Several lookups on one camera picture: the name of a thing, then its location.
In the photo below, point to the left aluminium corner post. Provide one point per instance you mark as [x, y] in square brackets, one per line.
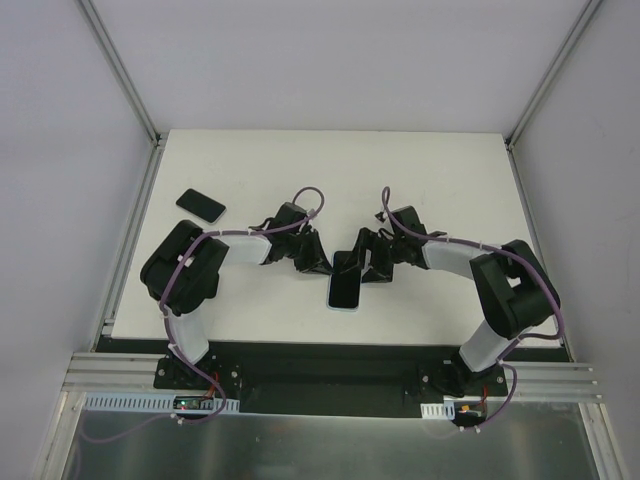
[114, 61]

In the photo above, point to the right aluminium corner post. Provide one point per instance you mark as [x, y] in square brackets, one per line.
[567, 47]

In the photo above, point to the right white cable duct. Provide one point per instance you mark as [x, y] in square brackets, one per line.
[444, 410]

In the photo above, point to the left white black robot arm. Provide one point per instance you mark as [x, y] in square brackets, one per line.
[184, 271]

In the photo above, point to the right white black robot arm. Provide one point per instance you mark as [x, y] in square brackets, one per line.
[514, 291]

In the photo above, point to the white cable duct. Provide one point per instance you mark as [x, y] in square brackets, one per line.
[444, 410]
[158, 403]

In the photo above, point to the left white cable duct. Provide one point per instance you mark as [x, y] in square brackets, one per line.
[158, 403]

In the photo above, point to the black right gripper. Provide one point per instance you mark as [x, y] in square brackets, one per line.
[375, 249]

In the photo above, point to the aluminium corner post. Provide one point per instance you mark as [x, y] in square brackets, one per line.
[114, 61]
[567, 47]

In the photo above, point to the aluminium frame rail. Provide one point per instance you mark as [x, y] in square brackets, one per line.
[111, 372]

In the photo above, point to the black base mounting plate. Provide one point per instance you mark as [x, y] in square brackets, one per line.
[384, 381]

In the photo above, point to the gold framed black smartphone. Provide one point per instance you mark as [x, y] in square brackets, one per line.
[344, 268]

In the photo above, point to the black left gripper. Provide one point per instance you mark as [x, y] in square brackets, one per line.
[307, 246]

